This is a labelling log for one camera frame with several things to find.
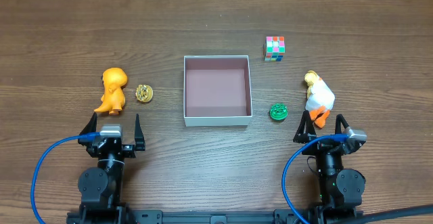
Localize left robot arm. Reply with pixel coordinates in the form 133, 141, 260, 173
66, 114, 145, 224

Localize multicoloured puzzle cube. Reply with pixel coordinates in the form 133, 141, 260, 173
263, 36, 286, 62

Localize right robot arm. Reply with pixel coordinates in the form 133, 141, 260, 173
293, 110, 367, 223

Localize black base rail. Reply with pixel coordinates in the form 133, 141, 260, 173
66, 208, 365, 224

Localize green lattice wheel toy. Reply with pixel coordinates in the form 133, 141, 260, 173
269, 103, 288, 121

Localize white box pink interior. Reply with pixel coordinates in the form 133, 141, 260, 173
183, 55, 252, 127

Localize blue left cable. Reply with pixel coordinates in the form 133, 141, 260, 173
30, 132, 101, 224

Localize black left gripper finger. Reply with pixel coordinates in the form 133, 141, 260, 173
77, 112, 97, 146
134, 114, 145, 151

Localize gold lattice wheel toy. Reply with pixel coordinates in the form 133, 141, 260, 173
135, 85, 153, 103

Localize blue cable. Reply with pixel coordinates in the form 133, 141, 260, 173
281, 133, 349, 224
30, 132, 101, 224

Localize orange dinosaur toy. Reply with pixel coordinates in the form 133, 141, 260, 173
94, 68, 128, 115

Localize blue right cable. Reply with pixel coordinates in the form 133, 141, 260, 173
281, 133, 349, 224

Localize white plush duck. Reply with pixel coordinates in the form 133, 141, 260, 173
304, 70, 335, 129

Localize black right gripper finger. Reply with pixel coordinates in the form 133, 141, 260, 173
293, 110, 317, 143
335, 114, 349, 134

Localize thick black cable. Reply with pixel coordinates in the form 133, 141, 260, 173
333, 204, 433, 224

